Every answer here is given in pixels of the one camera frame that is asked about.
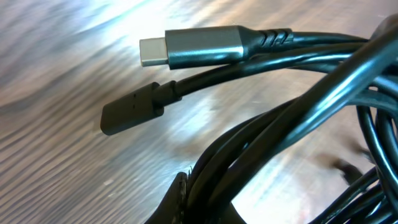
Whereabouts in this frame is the black usb cable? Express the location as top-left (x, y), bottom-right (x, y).
top-left (99, 14), bottom-right (398, 224)

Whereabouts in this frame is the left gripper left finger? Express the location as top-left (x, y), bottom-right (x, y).
top-left (145, 172), bottom-right (188, 224)

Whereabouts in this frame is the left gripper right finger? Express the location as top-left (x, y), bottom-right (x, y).
top-left (218, 203), bottom-right (246, 224)

